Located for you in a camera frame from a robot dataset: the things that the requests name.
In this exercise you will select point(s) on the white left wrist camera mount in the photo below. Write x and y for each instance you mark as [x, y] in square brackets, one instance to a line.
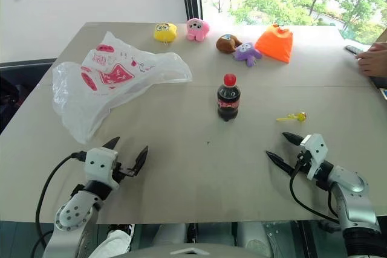
[101, 164]

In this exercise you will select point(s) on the orange plush toy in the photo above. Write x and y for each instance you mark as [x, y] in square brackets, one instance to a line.
[276, 43]

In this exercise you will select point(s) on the purple plush toy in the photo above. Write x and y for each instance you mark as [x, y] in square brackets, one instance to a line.
[246, 52]

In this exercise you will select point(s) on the yellow plush toy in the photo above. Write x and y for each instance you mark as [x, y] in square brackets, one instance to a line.
[164, 32]

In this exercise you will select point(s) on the white rounded shape under table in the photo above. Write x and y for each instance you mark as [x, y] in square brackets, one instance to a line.
[115, 241]

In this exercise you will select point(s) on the person's bare hand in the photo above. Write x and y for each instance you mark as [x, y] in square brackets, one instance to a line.
[373, 60]

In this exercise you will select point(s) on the white red-printed plastic bag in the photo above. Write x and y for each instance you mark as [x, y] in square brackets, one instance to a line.
[99, 95]

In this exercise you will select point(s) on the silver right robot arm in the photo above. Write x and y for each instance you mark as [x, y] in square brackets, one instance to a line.
[350, 185]

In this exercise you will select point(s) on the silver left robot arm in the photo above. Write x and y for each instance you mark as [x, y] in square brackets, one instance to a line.
[75, 209]

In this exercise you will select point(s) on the pink plush toy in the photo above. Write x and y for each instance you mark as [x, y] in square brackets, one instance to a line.
[196, 28]

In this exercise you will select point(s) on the grey robot torso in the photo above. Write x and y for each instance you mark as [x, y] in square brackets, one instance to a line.
[193, 250]

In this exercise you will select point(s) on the brown plush toy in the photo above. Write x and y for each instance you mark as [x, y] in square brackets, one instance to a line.
[226, 43]

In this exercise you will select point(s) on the small cola bottle red cap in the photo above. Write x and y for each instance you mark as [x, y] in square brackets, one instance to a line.
[228, 101]

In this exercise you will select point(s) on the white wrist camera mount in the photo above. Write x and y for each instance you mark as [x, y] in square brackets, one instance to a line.
[317, 152]
[101, 164]

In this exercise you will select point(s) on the yellow lollipop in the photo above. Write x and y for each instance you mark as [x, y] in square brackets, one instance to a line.
[300, 116]

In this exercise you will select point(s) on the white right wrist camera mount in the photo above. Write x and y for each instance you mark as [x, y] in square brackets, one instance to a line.
[317, 152]

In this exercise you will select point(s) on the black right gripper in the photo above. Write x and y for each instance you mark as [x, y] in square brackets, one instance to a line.
[303, 162]

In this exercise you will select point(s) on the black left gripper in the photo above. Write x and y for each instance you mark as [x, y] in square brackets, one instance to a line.
[124, 172]

